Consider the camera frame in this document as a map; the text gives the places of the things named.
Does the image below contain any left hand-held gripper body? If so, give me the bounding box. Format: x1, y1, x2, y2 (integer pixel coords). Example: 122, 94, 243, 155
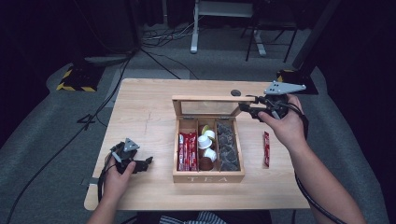
109, 137, 143, 175

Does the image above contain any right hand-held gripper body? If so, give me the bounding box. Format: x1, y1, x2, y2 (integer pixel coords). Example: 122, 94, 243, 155
258, 80, 307, 120

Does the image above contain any red sachet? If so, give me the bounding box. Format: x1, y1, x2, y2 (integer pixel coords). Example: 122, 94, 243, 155
177, 133, 186, 172
190, 132, 199, 172
183, 133, 191, 172
262, 131, 271, 169

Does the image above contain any wooden tea box with glass lid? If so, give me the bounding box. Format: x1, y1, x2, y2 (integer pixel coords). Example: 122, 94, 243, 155
171, 94, 257, 184

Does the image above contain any person's right hand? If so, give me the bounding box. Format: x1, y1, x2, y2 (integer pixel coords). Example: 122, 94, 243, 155
258, 94, 309, 153

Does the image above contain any person's left hand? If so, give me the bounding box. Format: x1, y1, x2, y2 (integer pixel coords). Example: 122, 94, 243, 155
102, 157, 137, 202

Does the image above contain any black stand base hazard tape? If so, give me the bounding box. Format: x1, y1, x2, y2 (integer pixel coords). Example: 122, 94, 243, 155
56, 60, 106, 93
276, 68, 319, 95

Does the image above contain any pile of dark tea bags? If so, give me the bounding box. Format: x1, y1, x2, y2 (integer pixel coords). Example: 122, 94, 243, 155
216, 121, 242, 173

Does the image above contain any grey tape strip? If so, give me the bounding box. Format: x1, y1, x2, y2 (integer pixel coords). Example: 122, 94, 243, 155
80, 177, 99, 188

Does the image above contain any brown capsule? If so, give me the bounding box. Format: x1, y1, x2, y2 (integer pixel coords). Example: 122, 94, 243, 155
199, 156, 215, 172

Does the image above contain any person's striped clothing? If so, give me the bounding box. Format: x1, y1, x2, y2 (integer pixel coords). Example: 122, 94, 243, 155
158, 210, 229, 224

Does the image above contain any left hand-held gripper black cable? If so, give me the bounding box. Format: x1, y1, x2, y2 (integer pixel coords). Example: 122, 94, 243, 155
97, 157, 116, 203

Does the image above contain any long black floor cable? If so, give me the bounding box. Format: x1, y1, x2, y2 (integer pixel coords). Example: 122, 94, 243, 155
4, 49, 138, 224

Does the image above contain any black chair frame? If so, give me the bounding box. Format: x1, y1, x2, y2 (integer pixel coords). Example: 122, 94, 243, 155
240, 17, 299, 63

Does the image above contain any dark slanted post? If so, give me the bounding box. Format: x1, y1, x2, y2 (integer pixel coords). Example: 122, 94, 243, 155
291, 0, 343, 71

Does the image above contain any thin black floor cable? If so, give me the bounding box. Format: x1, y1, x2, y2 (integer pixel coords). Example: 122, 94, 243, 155
148, 50, 201, 81

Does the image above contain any white desk frame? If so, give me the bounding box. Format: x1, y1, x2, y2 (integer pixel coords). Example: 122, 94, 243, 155
190, 0, 268, 57

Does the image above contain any bundle of floor cables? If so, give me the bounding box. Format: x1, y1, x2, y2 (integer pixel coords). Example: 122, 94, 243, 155
142, 17, 201, 49

